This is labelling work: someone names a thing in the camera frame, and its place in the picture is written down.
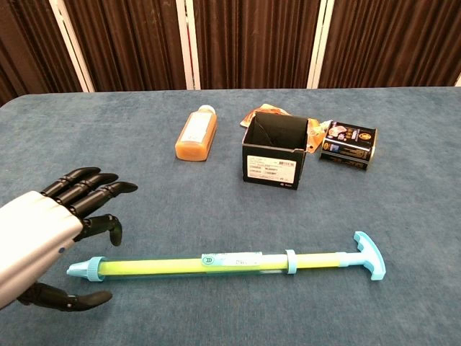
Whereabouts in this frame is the orange juice bottle white cap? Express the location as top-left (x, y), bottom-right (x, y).
top-left (174, 105), bottom-right (219, 162)

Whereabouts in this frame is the black open cardboard box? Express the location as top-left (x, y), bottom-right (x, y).
top-left (241, 111), bottom-right (310, 191)

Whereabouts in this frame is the brown curtain screen panel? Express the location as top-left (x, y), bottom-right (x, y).
top-left (308, 0), bottom-right (461, 90)
top-left (0, 0), bottom-right (95, 106)
top-left (176, 0), bottom-right (327, 91)
top-left (50, 0), bottom-right (197, 93)

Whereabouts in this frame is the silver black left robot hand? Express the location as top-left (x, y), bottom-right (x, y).
top-left (0, 167), bottom-right (139, 311)

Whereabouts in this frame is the black rectangular tin can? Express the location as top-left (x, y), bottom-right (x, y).
top-left (319, 120), bottom-right (379, 173)

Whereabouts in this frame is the orange spouted food pouch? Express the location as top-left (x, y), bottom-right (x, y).
top-left (240, 103), bottom-right (331, 154)

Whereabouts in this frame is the blue carpet table cover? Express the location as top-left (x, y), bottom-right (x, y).
top-left (0, 86), bottom-right (461, 346)

